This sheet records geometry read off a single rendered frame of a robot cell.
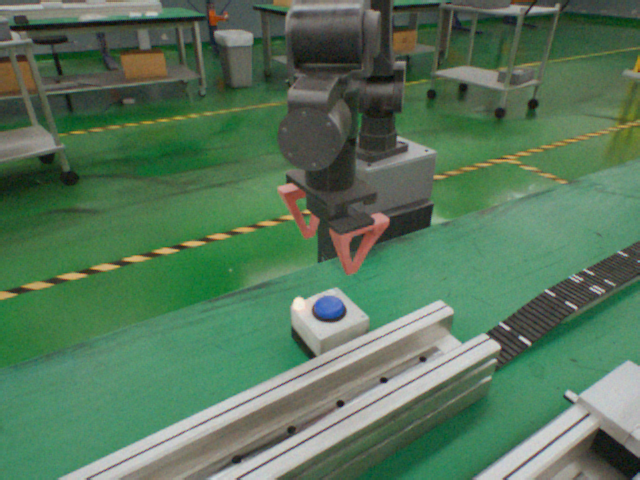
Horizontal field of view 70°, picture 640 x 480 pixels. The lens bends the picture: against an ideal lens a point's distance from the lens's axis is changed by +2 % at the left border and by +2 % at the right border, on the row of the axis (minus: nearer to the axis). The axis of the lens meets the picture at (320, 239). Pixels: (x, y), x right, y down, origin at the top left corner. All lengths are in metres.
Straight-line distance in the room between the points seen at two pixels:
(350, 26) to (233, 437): 0.41
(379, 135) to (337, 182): 0.50
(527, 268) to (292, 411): 0.52
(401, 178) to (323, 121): 0.62
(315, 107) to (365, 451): 0.35
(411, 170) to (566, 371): 0.51
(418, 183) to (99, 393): 0.73
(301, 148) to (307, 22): 0.12
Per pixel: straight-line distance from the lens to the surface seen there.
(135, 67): 5.16
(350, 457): 0.50
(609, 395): 0.56
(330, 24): 0.45
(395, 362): 0.58
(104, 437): 0.62
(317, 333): 0.59
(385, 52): 0.91
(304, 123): 0.39
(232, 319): 0.71
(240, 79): 5.47
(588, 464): 0.56
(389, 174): 0.97
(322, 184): 0.49
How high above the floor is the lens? 1.25
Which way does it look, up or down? 32 degrees down
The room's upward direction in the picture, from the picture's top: straight up
